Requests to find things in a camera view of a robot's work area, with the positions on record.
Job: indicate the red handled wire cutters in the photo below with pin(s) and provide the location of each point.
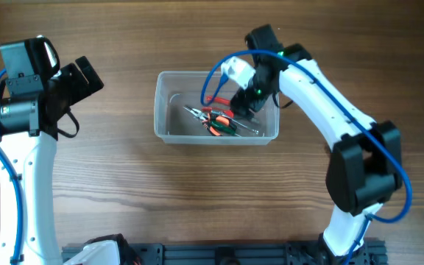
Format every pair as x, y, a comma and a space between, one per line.
222, 105

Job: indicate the orange black needle-nose pliers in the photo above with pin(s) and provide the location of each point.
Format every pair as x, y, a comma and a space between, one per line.
206, 118

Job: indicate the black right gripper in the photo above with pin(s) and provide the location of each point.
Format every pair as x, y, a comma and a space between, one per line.
256, 101

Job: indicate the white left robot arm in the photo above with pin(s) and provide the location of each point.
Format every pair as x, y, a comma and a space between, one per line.
35, 93

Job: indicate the silver wrench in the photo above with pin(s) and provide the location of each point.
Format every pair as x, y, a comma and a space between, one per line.
238, 123

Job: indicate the clear plastic container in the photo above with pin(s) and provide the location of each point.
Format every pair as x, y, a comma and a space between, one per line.
175, 125

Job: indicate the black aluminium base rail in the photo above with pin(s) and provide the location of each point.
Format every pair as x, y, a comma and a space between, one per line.
372, 252

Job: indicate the green handled screwdriver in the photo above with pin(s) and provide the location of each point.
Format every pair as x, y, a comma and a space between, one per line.
230, 128

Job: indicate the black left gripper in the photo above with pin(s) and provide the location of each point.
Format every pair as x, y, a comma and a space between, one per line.
82, 88

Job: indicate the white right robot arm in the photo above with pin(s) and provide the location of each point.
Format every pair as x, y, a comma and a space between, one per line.
365, 178

